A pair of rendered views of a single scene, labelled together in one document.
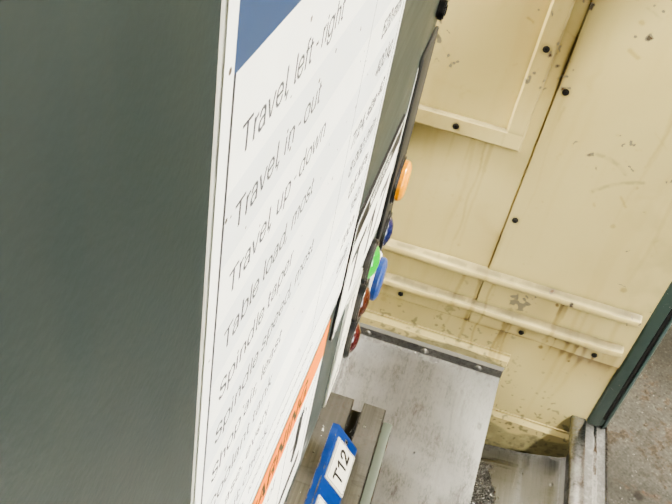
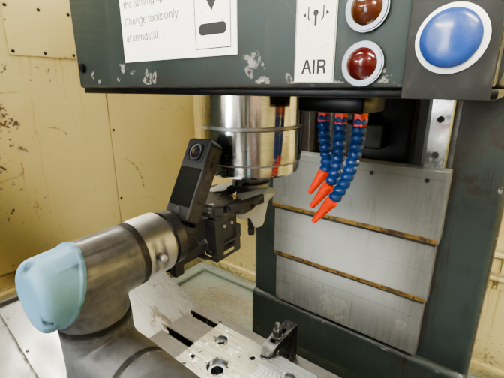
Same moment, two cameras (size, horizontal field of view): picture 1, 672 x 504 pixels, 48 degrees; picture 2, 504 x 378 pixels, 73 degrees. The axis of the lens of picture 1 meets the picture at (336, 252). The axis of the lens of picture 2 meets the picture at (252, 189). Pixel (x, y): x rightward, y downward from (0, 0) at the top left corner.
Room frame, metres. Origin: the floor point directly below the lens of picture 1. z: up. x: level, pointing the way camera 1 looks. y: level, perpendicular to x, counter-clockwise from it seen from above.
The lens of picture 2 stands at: (0.38, -0.26, 1.60)
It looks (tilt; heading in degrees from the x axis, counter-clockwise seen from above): 17 degrees down; 119
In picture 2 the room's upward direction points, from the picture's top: straight up
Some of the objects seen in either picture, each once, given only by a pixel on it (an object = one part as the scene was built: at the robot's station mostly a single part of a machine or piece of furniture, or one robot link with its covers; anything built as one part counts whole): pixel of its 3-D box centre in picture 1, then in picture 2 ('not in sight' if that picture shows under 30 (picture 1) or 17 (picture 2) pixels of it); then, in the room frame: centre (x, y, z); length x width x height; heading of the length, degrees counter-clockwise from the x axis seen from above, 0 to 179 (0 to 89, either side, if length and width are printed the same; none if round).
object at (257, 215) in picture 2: not in sight; (259, 208); (0.15, 0.19, 1.41); 0.09 x 0.03 x 0.06; 68
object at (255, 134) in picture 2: not in sight; (250, 131); (0.12, 0.22, 1.53); 0.16 x 0.16 x 0.12
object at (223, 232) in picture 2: not in sight; (196, 229); (0.10, 0.09, 1.41); 0.12 x 0.08 x 0.09; 82
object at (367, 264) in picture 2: not in sight; (343, 245); (0.18, 0.66, 1.16); 0.48 x 0.05 x 0.51; 172
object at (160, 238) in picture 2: not in sight; (149, 246); (0.09, 0.01, 1.41); 0.08 x 0.05 x 0.08; 172
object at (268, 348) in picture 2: not in sight; (278, 346); (0.10, 0.39, 0.97); 0.13 x 0.03 x 0.15; 82
